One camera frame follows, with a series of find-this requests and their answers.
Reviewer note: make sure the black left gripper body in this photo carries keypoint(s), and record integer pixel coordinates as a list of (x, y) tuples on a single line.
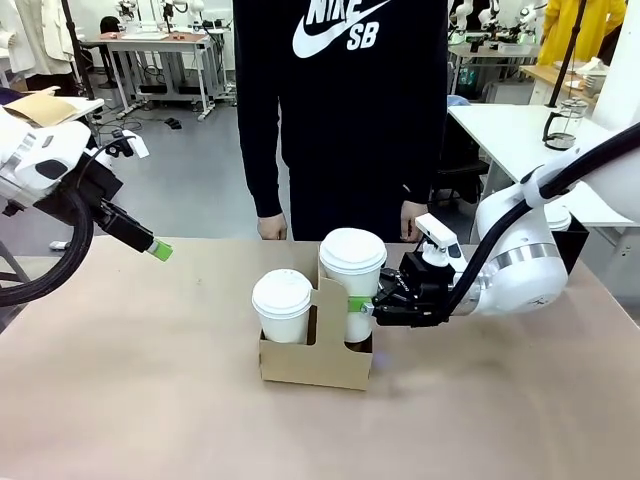
[(100, 185)]

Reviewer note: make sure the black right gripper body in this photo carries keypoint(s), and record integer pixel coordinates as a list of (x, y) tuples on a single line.
[(425, 295)]

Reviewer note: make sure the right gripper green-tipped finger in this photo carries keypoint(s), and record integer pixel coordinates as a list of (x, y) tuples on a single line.
[(390, 285), (385, 312)]

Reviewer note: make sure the tall white paper cup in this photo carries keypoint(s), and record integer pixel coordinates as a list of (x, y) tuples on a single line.
[(362, 285)]

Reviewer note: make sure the white plastic cup lid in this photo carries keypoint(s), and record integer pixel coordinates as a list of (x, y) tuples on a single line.
[(352, 247), (280, 290)]

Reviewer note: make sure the brown cardboard cup carrier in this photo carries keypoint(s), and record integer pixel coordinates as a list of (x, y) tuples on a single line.
[(320, 365)]

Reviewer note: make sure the short white paper cup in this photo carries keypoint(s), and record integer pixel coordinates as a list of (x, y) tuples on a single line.
[(282, 325)]

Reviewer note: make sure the glass French press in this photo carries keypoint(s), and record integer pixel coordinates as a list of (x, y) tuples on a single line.
[(570, 125)]

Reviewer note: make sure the person's right forearm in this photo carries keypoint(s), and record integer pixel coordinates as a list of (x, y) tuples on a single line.
[(262, 175)]

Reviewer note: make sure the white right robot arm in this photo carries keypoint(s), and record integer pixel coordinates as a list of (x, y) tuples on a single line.
[(525, 260)]

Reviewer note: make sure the person's left forearm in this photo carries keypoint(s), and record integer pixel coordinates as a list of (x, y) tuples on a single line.
[(425, 160)]

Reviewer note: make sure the person's left hand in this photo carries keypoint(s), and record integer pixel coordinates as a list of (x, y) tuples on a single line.
[(412, 220)]

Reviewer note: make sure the person's right hand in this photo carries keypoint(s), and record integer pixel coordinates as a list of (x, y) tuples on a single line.
[(272, 229)]

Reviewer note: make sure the white side table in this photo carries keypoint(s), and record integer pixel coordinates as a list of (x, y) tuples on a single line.
[(85, 106)]

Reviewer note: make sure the brown paper bag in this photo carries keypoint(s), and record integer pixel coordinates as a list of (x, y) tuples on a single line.
[(45, 107)]

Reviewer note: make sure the black office chair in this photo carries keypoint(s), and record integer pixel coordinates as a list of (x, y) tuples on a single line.
[(460, 175)]

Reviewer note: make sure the black tripod pole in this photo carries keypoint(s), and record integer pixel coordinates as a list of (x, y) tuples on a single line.
[(565, 65), (77, 50)]

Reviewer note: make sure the black Nike hoodie torso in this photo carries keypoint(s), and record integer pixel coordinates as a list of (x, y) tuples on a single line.
[(350, 150)]

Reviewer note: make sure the white lab table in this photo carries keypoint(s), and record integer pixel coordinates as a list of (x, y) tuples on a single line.
[(150, 42)]

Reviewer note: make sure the black background chair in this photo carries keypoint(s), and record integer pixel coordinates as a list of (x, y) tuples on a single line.
[(109, 30)]

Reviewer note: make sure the white hanging coat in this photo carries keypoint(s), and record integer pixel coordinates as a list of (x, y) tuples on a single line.
[(50, 30)]

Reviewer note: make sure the wooden workbench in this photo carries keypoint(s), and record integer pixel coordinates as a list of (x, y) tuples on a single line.
[(545, 75)]

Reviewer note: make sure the white stacked items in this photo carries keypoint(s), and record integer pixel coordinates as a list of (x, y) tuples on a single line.
[(595, 75)]

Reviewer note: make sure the person in yellow coat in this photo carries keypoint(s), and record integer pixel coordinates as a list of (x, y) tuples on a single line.
[(565, 30)]

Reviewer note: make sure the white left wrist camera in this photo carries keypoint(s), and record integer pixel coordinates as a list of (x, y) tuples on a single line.
[(135, 146)]

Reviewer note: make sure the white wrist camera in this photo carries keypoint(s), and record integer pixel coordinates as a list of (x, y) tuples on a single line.
[(135, 146), (440, 235)]

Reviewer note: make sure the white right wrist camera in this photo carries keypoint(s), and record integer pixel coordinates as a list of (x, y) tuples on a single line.
[(440, 235)]

